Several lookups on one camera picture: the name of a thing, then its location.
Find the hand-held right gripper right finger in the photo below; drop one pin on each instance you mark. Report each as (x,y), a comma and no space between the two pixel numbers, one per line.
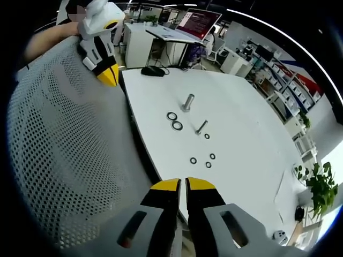
(203,203)

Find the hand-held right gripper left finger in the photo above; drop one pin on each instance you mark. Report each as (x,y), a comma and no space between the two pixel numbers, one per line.
(158,203)

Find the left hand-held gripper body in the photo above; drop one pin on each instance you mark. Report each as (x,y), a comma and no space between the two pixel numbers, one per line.
(103,14)

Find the small steel threaded stud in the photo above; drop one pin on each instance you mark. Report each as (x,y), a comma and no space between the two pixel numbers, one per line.
(201,128)

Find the large black washer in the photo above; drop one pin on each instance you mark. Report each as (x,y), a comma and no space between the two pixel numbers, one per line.
(168,116)
(173,126)

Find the large steel threaded stud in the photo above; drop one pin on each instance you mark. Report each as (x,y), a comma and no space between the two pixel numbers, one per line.
(188,103)

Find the white cabinet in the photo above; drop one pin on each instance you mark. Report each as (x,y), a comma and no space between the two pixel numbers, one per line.
(138,45)

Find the small green potted plant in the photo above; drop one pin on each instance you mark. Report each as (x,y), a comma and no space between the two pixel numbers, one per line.
(151,19)

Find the black power adapter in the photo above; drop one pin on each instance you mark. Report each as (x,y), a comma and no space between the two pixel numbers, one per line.
(152,71)

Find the white standing desk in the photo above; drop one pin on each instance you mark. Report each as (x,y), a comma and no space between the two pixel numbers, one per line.
(171,36)

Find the white perforated mesh chair back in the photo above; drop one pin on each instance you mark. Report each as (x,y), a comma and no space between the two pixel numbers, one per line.
(69,139)

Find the black bag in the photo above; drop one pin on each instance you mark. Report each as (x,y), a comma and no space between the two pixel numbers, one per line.
(299,213)

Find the red-lit computer screen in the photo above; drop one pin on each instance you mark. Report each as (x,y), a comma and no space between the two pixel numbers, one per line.
(199,22)

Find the white office chair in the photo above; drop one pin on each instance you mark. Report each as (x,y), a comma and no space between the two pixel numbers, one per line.
(218,52)

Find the large green potted plant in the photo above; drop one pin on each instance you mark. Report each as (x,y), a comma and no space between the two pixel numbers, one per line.
(323,184)

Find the green shelf plant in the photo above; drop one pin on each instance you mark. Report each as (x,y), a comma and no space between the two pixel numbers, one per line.
(305,119)

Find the white storage shelving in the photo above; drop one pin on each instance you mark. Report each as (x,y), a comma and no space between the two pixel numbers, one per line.
(292,88)

